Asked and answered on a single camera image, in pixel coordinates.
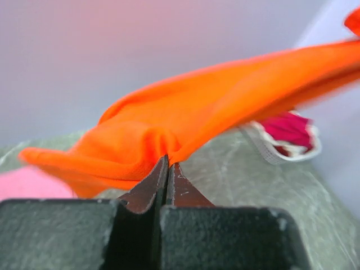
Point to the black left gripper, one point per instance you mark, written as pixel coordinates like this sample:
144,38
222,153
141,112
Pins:
104,234

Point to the orange t shirt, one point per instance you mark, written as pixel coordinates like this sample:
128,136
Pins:
176,116

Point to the white laundry basket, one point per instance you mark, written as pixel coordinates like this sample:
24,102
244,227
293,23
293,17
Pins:
276,152

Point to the folded pink t shirt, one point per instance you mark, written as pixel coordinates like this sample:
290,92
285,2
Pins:
30,182

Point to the magenta t shirt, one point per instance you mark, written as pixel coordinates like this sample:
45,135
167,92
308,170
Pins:
289,127

